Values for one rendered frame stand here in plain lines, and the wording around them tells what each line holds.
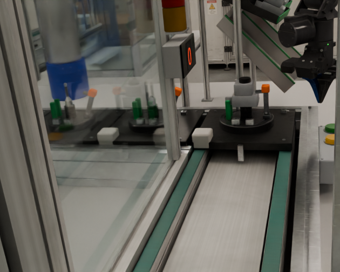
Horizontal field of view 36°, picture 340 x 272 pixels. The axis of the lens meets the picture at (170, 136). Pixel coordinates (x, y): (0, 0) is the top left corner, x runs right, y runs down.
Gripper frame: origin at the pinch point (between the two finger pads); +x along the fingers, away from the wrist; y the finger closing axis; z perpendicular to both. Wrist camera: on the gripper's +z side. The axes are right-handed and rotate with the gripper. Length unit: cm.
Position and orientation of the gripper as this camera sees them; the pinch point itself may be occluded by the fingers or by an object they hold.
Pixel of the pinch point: (320, 89)
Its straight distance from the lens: 130.3
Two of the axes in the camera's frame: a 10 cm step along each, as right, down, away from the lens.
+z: -6.7, 3.4, -6.6
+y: 7.3, 1.8, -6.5
